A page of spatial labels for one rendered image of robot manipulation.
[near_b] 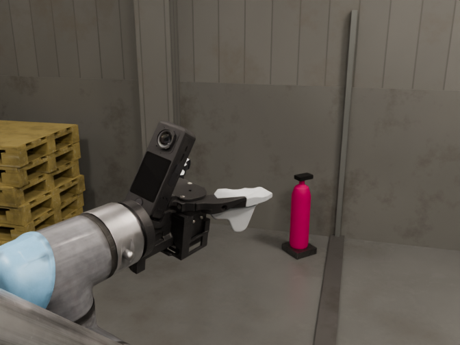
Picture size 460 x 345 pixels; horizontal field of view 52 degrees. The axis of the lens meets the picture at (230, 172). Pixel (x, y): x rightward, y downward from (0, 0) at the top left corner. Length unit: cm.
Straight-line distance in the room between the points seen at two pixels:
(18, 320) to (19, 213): 359
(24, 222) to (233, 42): 217
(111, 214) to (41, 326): 22
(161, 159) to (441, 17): 345
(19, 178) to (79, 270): 333
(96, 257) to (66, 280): 4
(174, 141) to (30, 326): 30
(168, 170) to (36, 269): 18
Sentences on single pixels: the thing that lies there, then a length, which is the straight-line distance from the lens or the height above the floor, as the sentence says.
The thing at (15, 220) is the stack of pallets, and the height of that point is 35.
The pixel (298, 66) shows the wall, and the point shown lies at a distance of 389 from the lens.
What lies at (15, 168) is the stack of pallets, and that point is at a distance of 378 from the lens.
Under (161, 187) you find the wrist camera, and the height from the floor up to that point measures 161.
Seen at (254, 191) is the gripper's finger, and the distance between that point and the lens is 62.
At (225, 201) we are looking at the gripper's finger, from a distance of 58.
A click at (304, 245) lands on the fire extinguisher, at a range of 384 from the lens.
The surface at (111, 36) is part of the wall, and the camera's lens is 438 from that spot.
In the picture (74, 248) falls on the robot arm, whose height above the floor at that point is 158.
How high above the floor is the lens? 179
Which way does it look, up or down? 18 degrees down
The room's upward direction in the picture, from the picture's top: straight up
